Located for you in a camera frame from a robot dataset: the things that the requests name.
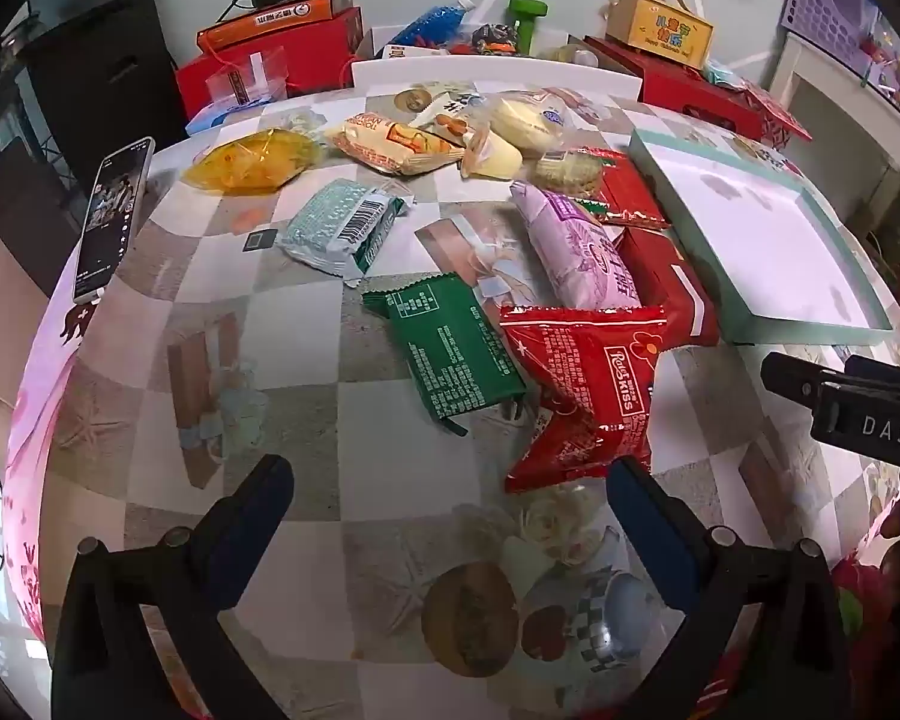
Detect black cabinet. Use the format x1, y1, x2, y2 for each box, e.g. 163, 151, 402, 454
0, 0, 190, 301

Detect long red patterned snack packet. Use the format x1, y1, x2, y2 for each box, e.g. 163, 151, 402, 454
613, 225, 721, 350

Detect white smartphone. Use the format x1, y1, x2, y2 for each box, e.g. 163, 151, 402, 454
71, 136, 157, 306

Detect orange and white snack packet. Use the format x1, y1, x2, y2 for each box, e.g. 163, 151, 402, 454
322, 112, 466, 177

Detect orange carton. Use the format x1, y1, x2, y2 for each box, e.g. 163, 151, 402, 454
197, 0, 355, 53

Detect white tray with teal rim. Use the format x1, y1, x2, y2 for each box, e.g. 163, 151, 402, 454
628, 127, 893, 346

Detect pile of colourful toys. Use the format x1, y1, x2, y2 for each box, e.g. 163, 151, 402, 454
469, 21, 526, 57

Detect yellow snack packet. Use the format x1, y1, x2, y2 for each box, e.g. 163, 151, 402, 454
181, 129, 323, 197

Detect pink snack packet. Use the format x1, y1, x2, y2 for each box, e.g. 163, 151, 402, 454
510, 180, 642, 310

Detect white cardboard box with toys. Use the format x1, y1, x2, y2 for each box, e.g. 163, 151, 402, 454
351, 54, 642, 102

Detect white shelf unit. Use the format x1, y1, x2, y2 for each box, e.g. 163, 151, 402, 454
769, 30, 900, 256

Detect light blue tissue pack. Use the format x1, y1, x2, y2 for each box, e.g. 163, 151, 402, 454
701, 60, 751, 91

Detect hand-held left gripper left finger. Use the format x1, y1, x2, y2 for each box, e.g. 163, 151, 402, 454
51, 454, 295, 720

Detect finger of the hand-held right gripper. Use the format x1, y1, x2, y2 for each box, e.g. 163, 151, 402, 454
761, 351, 900, 458

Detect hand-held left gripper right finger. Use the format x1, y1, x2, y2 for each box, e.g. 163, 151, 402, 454
606, 454, 850, 720

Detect pale yellow cake packet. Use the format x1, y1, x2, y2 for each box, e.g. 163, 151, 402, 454
461, 127, 526, 181

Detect teal and white snack packet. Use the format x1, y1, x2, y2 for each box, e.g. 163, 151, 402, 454
277, 178, 415, 282

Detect pile of colourful small items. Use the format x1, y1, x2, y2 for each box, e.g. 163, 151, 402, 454
859, 15, 900, 128

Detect red snack packet green trim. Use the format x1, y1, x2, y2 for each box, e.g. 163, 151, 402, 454
562, 146, 672, 230

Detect yellow gift box with handle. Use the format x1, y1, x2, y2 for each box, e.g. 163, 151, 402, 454
604, 0, 715, 68

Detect red gift box with slot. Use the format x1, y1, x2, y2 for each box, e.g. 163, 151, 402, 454
585, 36, 766, 140

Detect blue and white pack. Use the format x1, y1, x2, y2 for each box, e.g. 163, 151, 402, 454
186, 101, 256, 137

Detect red patterned paper bag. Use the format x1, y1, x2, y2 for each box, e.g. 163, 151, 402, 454
742, 82, 815, 143

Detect green dumbbell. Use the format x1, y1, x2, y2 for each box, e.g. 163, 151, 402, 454
506, 0, 563, 57

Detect red flower print snack packet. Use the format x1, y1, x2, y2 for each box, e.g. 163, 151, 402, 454
499, 304, 668, 494

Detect bread roll packets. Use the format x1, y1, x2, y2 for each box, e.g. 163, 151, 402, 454
487, 90, 571, 155

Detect clear plastic bag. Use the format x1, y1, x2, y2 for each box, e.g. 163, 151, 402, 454
206, 45, 290, 106

